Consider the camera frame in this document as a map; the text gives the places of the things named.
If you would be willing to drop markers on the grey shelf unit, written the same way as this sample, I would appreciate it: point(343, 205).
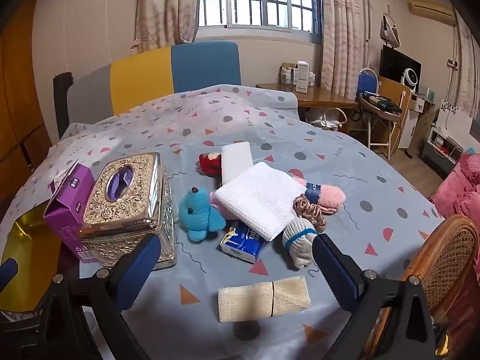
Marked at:
point(435, 153)

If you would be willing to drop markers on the blue plush elephant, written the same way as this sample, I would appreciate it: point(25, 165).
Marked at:
point(198, 210)

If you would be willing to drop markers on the red strawberry fuzzy sock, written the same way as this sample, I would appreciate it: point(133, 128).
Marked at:
point(210, 163)

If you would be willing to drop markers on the white carton box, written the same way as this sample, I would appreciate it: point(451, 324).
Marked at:
point(302, 78)

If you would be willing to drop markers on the white waffle cloth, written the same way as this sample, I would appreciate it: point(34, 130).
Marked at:
point(258, 198)

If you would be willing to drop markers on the purple carton box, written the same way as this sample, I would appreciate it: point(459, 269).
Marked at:
point(67, 198)

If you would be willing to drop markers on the brown scrunchie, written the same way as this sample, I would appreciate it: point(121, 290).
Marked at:
point(305, 206)

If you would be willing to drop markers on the beige small box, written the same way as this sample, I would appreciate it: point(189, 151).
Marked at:
point(287, 75)

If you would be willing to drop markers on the black monitor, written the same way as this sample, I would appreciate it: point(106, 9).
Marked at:
point(393, 63)

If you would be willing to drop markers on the grey yellow blue sofa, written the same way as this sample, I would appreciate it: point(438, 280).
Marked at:
point(206, 67)

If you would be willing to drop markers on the gold embossed tissue box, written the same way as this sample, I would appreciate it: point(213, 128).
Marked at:
point(127, 210)

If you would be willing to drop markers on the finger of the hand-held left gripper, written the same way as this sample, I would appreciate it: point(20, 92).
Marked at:
point(7, 273)

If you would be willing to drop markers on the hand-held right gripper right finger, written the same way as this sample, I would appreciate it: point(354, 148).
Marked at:
point(337, 273)

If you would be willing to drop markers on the gold metal tin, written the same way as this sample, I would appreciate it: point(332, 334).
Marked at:
point(33, 255)

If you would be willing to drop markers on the beige patterned curtain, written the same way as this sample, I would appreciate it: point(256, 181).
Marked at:
point(341, 45)
point(470, 63)
point(165, 7)

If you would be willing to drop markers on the wooden desk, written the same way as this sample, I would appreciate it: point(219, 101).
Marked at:
point(318, 97)

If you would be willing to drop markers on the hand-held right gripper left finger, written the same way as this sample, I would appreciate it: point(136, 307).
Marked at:
point(135, 270)

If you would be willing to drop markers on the white cabinet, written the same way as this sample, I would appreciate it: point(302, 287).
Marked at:
point(412, 127)

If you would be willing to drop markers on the wooden wardrobe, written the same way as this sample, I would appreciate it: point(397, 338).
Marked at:
point(18, 101)

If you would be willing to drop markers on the white folding stool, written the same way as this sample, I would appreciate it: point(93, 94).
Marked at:
point(375, 110)

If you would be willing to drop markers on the blue tissue packet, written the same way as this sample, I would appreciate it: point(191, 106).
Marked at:
point(243, 245)

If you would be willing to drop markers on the blue folding chair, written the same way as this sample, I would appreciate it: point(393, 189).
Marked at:
point(365, 80)

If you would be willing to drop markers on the hanging white bag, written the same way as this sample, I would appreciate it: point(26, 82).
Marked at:
point(392, 33)

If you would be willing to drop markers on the wooden board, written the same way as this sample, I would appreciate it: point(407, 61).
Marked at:
point(393, 90)

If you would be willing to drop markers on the patterned light blue bedsheet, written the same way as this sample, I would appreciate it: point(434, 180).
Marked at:
point(337, 180)

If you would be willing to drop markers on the white printed packet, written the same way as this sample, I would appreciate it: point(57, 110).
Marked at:
point(236, 157)

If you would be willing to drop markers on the white round fan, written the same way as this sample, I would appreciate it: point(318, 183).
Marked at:
point(405, 75)

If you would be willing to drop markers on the air conditioner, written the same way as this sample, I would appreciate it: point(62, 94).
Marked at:
point(431, 9)

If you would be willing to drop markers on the beige folded loofah cloth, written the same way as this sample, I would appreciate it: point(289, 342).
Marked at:
point(247, 300)

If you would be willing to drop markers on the white flower print board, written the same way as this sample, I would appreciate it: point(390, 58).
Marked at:
point(459, 123)

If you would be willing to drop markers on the black tool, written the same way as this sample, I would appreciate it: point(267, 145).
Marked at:
point(382, 102)

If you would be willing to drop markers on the pink fluffy dishcloth roll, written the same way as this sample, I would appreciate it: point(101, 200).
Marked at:
point(332, 197)

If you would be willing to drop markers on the metal coat stand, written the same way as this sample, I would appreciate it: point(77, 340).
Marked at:
point(369, 26)

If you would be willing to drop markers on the barred window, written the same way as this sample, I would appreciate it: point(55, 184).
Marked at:
point(262, 29)

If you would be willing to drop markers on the pink blanket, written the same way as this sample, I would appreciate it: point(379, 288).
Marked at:
point(461, 195)

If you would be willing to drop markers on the rattan chair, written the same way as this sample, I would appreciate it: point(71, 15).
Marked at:
point(446, 258)

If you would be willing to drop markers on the white blue striped sock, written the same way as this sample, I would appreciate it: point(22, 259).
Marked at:
point(298, 247)

